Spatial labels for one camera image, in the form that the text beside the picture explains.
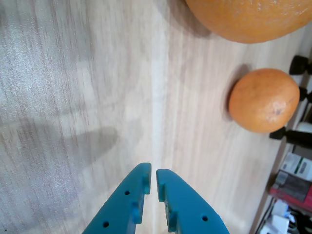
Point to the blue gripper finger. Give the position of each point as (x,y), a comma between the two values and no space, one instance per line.
(119,212)
(190,209)

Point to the small orange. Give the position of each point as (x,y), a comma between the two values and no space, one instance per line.
(263,100)

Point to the large orange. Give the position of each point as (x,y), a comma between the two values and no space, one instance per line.
(246,19)

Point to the white power adapter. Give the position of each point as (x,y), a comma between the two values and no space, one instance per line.
(278,220)

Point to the red grey box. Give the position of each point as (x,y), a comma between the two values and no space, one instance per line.
(290,190)

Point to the white green cardboard box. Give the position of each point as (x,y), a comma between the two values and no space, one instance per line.
(296,165)

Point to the black tripod leg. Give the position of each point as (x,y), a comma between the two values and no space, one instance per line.
(292,136)

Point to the black tripod knob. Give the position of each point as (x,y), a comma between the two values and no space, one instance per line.
(298,64)

